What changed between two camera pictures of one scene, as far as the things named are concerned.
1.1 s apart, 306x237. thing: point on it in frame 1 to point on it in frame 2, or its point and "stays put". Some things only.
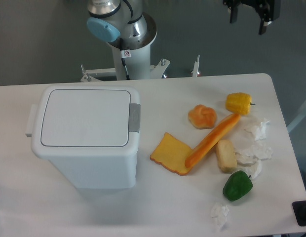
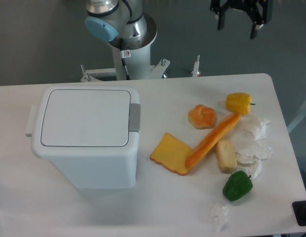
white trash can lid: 80,117 stays put
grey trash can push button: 134,117 stays put
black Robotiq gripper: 272,8 to 259,11
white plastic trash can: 91,134 stays put
